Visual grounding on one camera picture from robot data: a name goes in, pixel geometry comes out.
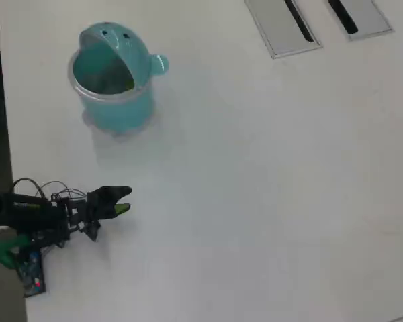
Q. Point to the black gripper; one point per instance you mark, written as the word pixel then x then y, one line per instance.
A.
pixel 87 211

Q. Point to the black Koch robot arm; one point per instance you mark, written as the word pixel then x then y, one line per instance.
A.
pixel 20 214

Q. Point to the teal whale-shaped bin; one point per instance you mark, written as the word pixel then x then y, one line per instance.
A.
pixel 117 110

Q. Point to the blue controller circuit board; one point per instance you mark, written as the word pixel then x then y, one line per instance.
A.
pixel 33 278

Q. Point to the green table clamp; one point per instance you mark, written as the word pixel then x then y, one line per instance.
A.
pixel 3 251

